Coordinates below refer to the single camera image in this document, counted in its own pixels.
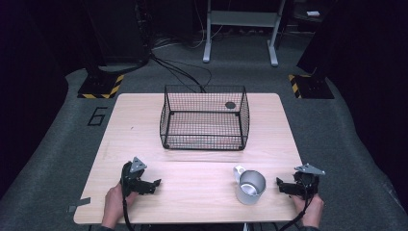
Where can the grey metal cup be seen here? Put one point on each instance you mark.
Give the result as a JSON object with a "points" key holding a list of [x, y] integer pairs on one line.
{"points": [[250, 189]]}

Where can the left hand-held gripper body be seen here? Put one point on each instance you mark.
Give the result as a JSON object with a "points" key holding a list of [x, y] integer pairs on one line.
{"points": [[131, 180]]}

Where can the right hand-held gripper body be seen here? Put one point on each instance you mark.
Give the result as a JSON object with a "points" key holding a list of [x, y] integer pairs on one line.
{"points": [[306, 183]]}

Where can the small white box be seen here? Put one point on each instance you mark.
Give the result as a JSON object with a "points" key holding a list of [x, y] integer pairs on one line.
{"points": [[313, 13]]}

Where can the black yellow-striped stand base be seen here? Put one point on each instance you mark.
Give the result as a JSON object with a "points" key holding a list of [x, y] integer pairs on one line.
{"points": [[99, 86], [312, 87]]}

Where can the black cabinet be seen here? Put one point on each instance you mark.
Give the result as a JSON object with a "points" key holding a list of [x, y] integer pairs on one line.
{"points": [[118, 32]]}

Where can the person's left hand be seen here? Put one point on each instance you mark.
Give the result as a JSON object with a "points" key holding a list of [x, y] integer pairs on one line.
{"points": [[114, 202]]}

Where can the person's right hand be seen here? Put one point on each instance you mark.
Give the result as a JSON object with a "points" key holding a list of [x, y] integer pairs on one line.
{"points": [[311, 209]]}

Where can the grey tape strip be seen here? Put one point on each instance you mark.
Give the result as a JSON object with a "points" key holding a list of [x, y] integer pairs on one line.
{"points": [[79, 203]]}

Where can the white metal stand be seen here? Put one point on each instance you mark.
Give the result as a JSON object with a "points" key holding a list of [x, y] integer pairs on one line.
{"points": [[243, 29]]}

